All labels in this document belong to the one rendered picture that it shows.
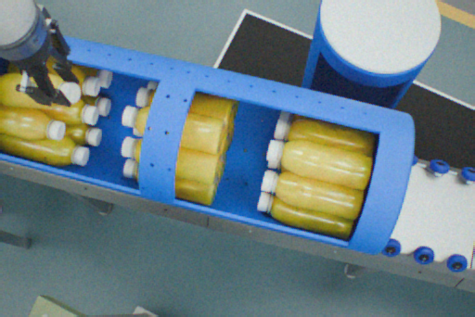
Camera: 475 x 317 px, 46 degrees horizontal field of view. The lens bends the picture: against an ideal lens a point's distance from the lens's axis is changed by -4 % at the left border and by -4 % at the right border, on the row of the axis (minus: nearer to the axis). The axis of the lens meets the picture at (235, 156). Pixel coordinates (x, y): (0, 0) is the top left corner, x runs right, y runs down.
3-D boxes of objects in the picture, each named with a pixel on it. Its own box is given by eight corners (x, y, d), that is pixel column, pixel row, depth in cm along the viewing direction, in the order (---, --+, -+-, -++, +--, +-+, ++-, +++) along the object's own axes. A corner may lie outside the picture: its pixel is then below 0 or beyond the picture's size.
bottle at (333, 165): (366, 192, 102) (272, 170, 104) (362, 190, 109) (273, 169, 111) (375, 155, 102) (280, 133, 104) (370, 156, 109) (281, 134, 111)
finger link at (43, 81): (44, 57, 87) (41, 64, 87) (61, 95, 97) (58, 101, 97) (22, 52, 88) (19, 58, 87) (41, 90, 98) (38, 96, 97)
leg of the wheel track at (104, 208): (109, 217, 221) (57, 182, 160) (96, 212, 221) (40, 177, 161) (113, 202, 222) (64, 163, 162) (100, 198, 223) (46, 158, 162)
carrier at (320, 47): (287, 101, 216) (298, 174, 208) (308, -29, 131) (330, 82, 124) (360, 92, 216) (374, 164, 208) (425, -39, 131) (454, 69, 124)
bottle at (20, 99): (25, 82, 117) (84, 84, 109) (13, 111, 115) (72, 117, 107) (2, 66, 111) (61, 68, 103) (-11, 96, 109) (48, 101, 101)
